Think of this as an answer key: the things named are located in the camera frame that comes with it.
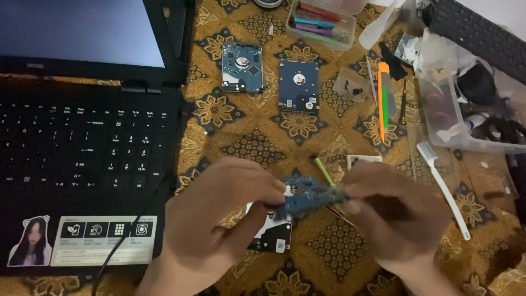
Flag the person's left hand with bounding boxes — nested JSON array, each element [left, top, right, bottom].
[[164, 158, 288, 281]]

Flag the hard drive with exposed board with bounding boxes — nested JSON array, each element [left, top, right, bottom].
[[221, 42, 264, 94]]

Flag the black keyboard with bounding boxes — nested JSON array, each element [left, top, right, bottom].
[[428, 0, 526, 86]]

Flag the hard drive with white label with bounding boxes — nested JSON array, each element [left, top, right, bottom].
[[245, 201, 293, 253]]

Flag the orange and green pry tool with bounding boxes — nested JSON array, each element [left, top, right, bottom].
[[377, 61, 391, 143]]

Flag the black laptop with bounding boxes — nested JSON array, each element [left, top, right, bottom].
[[0, 0, 195, 277]]

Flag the silver antistatic bag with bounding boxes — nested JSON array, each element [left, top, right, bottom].
[[394, 32, 422, 67]]

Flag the blue circuit board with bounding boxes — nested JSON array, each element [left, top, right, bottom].
[[270, 176, 351, 221]]

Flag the person's right hand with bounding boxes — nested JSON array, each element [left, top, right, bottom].
[[341, 160, 453, 275]]

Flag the hard drive with blue cover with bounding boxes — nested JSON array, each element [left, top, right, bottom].
[[278, 59, 321, 115]]

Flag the teal screwdriver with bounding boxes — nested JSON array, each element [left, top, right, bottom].
[[293, 17, 336, 29]]

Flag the thin metal tweezers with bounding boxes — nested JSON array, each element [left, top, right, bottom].
[[365, 53, 378, 104]]

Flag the small clear bag of screws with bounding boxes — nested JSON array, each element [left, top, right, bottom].
[[332, 67, 371, 103]]

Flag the green handled tool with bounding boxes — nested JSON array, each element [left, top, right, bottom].
[[314, 156, 338, 190]]

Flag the clear plastic tool container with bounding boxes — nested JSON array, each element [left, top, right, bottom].
[[285, 0, 358, 52]]

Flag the clear plastic storage box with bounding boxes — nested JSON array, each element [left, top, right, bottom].
[[416, 32, 526, 155]]

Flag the red screwdriver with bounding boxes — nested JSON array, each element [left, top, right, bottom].
[[298, 2, 348, 24]]

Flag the black handled screwdriver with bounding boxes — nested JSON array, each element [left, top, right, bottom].
[[398, 78, 408, 126]]

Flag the black cable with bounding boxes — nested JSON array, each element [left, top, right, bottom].
[[91, 168, 167, 296]]

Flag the thin metal pin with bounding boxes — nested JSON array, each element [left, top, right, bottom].
[[324, 207, 357, 228]]

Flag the black fabric strip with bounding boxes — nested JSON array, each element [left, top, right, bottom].
[[378, 41, 408, 81]]

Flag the small white card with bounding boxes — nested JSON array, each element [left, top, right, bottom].
[[347, 155, 383, 172]]

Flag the brown batik patterned tablecloth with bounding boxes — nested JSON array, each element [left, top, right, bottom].
[[0, 0, 526, 296]]

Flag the white plastic wrapper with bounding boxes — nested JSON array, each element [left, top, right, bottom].
[[358, 0, 408, 51]]

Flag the white toothbrush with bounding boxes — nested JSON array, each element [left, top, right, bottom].
[[416, 141, 471, 241]]

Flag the purple screwdriver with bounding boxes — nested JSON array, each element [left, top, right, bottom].
[[295, 23, 336, 38]]

